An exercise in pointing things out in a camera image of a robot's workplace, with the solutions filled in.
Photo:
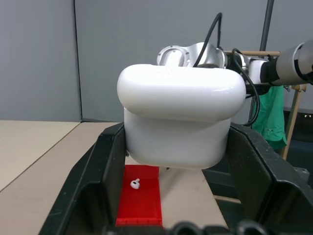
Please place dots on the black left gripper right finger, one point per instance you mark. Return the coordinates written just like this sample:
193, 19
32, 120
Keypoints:
264, 176

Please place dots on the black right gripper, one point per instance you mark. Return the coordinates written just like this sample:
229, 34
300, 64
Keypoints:
270, 72

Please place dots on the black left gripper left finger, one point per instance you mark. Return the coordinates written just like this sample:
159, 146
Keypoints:
93, 176

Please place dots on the white earbud charging case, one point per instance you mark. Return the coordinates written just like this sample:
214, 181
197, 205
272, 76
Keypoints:
178, 117

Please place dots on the red plastic bin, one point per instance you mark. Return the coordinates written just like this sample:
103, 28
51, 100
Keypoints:
144, 203

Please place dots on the grey robot body part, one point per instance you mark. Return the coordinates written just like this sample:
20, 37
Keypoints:
297, 64

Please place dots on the green garment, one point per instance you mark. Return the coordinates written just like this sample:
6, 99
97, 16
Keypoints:
270, 115

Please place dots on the white earbud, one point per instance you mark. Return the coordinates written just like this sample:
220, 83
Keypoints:
135, 184

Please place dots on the grey metal pole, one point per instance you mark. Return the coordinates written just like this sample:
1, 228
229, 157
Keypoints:
266, 24

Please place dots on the wooden clothes rack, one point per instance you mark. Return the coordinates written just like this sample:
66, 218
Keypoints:
292, 117

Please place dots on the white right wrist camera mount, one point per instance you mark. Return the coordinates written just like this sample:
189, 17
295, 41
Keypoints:
255, 69

